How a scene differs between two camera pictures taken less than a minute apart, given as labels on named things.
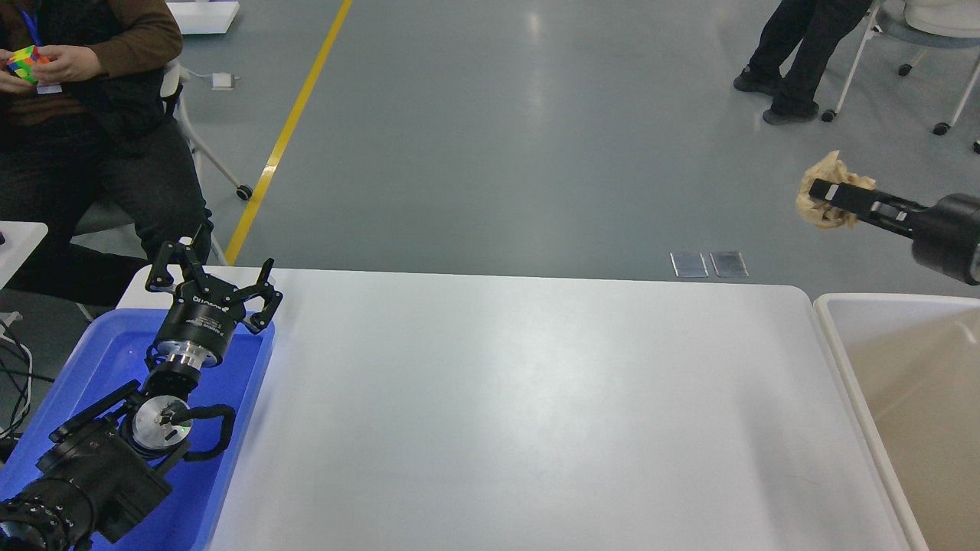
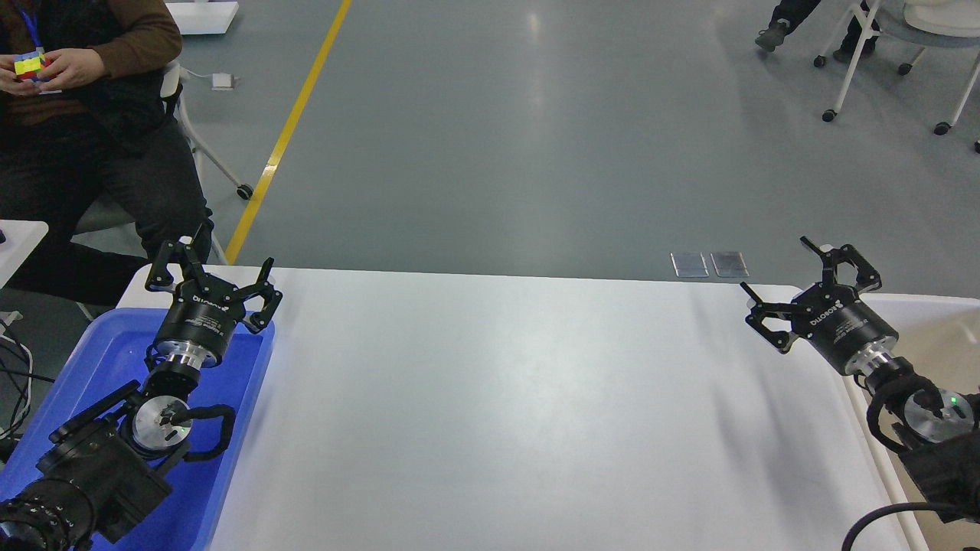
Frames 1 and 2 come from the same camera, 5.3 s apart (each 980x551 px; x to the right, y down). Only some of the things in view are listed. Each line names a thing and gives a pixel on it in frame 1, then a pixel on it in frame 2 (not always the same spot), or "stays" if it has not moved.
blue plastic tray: x=105 y=353 stays
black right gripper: x=945 y=237 -> x=844 y=328
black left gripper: x=204 y=312 stays
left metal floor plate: x=689 y=264 stays
